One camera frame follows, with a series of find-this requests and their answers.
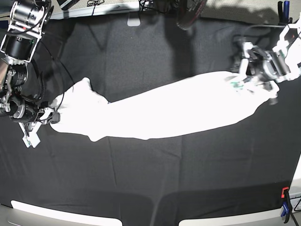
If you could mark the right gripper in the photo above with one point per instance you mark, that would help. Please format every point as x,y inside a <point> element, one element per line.
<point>49,116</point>

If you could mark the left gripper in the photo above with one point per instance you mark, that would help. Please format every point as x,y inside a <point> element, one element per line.
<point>261,67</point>

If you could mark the white graphic t-shirt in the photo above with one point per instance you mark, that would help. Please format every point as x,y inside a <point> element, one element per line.
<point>199,103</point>

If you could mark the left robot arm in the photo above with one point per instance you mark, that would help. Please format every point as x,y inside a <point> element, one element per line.
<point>281,63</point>

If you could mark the blue clamp far right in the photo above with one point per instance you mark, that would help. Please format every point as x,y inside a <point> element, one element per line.
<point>283,8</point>

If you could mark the black table cloth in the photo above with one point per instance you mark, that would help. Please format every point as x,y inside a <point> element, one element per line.
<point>238,169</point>

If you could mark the red blue clamp near right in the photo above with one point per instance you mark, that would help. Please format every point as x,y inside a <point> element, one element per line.
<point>286,205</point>

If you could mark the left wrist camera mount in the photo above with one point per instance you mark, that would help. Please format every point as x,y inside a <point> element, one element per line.
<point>244,80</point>

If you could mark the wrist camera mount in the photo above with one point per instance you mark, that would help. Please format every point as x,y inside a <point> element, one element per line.
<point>244,80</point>
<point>30,129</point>

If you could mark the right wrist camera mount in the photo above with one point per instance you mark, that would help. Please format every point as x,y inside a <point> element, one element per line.
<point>30,129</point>

